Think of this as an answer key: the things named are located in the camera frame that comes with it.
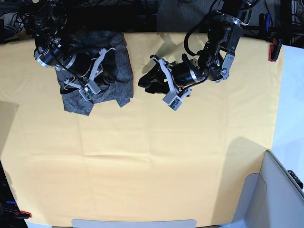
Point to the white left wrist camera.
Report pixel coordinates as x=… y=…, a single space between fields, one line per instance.
x=173 y=101

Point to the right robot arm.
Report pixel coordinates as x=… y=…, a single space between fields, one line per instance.
x=56 y=26

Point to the red black clamp right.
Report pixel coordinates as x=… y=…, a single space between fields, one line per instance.
x=275 y=48

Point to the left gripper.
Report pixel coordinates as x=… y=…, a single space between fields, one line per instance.
x=183 y=75

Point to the red black clamp left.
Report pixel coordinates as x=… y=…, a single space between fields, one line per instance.
x=22 y=215

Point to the red black clamp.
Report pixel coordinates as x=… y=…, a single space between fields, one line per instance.
x=275 y=48
x=22 y=215

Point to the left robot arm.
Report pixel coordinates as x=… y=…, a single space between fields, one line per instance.
x=213 y=62

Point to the white cardboard box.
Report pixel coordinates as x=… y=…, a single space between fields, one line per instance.
x=270 y=198

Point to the grey long-sleeve shirt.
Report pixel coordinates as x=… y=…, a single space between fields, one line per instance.
x=118 y=63

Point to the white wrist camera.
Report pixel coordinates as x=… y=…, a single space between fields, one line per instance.
x=173 y=101
x=89 y=91

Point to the black remote on box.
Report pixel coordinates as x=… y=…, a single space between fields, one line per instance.
x=296 y=179

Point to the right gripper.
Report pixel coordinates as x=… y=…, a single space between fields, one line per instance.
x=86 y=65

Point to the yellow table cloth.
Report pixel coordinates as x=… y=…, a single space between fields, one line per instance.
x=140 y=162

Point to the grey plate at table edge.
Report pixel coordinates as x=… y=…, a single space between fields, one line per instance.
x=81 y=223

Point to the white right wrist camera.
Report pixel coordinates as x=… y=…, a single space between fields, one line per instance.
x=89 y=91

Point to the blue handled tool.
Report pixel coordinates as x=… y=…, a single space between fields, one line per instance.
x=264 y=22

